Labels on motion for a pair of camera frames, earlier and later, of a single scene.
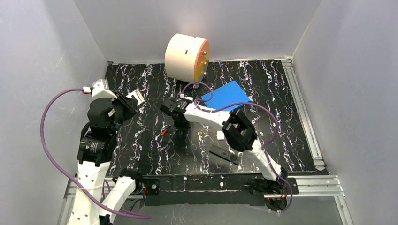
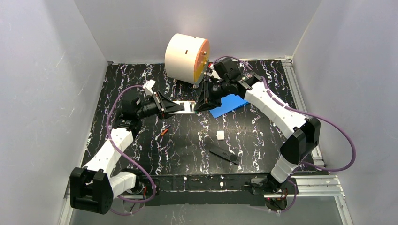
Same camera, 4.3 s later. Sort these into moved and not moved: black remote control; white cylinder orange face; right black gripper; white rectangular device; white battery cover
Moved: white rectangular device; right black gripper
Not moved: white cylinder orange face; white battery cover; black remote control
